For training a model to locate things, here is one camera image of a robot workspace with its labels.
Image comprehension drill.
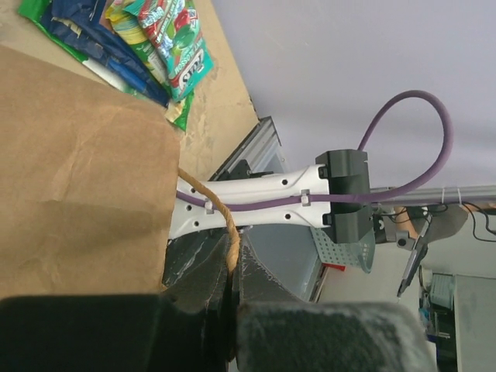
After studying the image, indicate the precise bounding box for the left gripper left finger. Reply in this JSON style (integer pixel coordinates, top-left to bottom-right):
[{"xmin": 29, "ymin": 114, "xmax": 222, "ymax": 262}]
[{"xmin": 1, "ymin": 237, "xmax": 234, "ymax": 371}]

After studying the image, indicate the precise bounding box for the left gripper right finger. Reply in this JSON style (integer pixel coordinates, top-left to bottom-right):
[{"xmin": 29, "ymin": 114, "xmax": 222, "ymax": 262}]
[{"xmin": 232, "ymin": 238, "xmax": 437, "ymax": 371}]

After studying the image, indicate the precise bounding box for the brown paper bag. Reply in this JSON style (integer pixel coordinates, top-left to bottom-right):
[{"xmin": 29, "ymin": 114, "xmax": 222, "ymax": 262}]
[{"xmin": 1, "ymin": 47, "xmax": 187, "ymax": 298}]

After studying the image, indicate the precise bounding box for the green white snack packet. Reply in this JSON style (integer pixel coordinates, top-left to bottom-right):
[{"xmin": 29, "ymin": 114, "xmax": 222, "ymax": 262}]
[{"xmin": 18, "ymin": 1, "xmax": 193, "ymax": 131}]

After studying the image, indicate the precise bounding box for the red green Fox's candy packet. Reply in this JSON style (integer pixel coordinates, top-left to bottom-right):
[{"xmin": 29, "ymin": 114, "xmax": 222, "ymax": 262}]
[{"xmin": 124, "ymin": 0, "xmax": 213, "ymax": 102}]

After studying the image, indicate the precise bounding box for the green yellow candy packet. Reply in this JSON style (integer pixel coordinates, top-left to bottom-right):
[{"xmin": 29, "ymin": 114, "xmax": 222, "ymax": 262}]
[{"xmin": 105, "ymin": 1, "xmax": 170, "ymax": 89}]

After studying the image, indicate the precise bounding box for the blue Kettle chips bag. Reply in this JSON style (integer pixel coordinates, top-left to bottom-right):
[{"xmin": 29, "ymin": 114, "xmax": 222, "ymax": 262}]
[{"xmin": 41, "ymin": 0, "xmax": 170, "ymax": 107}]

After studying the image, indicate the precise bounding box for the perforated grey crate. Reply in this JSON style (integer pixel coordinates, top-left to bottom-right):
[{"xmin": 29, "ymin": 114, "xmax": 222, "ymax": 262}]
[{"xmin": 310, "ymin": 228, "xmax": 375, "ymax": 274}]

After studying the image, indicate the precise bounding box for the person in grey shirt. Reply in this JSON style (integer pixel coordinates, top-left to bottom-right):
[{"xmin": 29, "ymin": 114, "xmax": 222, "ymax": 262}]
[{"xmin": 394, "ymin": 205, "xmax": 468, "ymax": 243}]

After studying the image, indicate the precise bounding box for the aluminium frame rail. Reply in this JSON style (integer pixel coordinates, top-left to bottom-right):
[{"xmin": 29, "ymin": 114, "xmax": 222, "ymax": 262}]
[{"xmin": 211, "ymin": 117, "xmax": 495, "ymax": 206}]

